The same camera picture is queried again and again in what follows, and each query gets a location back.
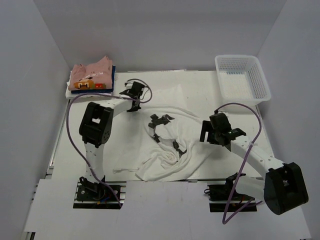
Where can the white plastic basket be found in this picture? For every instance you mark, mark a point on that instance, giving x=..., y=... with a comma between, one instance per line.
x=241, y=79

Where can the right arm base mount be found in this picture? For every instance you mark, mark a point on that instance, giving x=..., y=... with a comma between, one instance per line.
x=218, y=195

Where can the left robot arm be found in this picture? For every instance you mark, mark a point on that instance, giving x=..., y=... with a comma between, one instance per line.
x=96, y=126

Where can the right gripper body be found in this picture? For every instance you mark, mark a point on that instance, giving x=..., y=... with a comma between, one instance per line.
x=207, y=126

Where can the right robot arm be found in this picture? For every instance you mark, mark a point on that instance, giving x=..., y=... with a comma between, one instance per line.
x=281, y=186

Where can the pink folded t shirt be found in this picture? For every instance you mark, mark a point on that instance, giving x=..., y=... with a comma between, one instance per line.
x=94, y=76

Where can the white printed t shirt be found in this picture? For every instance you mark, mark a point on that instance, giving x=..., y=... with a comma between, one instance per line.
x=160, y=142

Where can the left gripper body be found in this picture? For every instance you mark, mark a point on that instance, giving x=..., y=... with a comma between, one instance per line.
x=135, y=108

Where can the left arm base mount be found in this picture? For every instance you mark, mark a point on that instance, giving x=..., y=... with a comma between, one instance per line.
x=94, y=195

